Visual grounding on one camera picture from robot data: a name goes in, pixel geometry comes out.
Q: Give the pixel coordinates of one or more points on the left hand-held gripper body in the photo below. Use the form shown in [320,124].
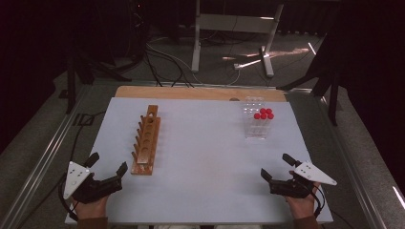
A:
[95,189]

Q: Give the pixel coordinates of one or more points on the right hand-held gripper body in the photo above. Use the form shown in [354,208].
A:
[289,187]

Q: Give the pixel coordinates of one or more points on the wooden test tube rack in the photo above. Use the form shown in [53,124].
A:
[147,143]

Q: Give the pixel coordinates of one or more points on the clear plastic test tube rack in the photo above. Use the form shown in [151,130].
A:
[251,127]

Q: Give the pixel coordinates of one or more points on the person's left hand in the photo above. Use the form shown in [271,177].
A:
[90,210]

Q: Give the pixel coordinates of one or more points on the person's right hand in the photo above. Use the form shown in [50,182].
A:
[302,208]

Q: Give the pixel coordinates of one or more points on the white table board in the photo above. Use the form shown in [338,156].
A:
[203,152]

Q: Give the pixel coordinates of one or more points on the black angled stand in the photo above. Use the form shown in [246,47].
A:
[328,79]

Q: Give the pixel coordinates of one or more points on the black tripod stand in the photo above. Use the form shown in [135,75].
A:
[76,70]

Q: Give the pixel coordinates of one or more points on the white metal stand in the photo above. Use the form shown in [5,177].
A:
[229,24]

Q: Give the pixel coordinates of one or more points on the black floor bracket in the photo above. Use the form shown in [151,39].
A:
[83,120]

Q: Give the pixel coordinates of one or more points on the aluminium frame rail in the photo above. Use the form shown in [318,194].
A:
[350,165]
[41,165]

